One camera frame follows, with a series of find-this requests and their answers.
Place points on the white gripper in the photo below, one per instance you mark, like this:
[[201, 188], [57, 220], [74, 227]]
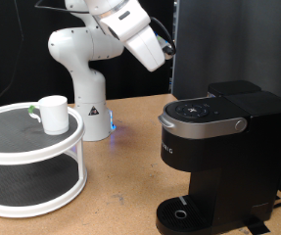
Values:
[[148, 52]]

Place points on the white mug with green tape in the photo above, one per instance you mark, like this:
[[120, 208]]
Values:
[[55, 114]]

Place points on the black Keurig coffee machine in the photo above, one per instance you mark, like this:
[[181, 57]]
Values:
[[231, 156]]

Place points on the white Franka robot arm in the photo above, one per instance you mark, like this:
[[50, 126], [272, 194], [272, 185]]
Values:
[[87, 91]]

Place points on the black backdrop curtain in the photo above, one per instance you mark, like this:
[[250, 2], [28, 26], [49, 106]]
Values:
[[140, 81]]

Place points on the dark grey partition panel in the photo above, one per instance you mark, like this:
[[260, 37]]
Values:
[[228, 39]]

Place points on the white two-tier turntable shelf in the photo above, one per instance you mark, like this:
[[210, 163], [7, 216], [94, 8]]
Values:
[[25, 153]]

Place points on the black tape strip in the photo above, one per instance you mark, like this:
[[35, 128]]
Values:
[[257, 225]]

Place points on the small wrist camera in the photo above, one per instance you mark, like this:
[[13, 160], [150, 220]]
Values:
[[166, 49]]

